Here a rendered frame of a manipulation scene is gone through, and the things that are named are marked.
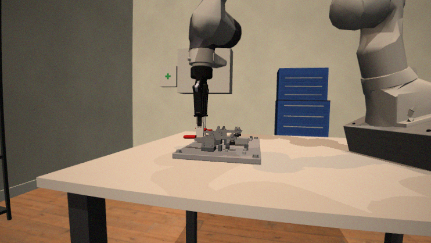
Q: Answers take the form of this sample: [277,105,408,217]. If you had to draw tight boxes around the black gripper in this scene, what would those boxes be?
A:
[191,66,213,136]

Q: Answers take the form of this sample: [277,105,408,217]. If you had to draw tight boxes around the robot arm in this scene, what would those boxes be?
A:
[187,0,431,127]

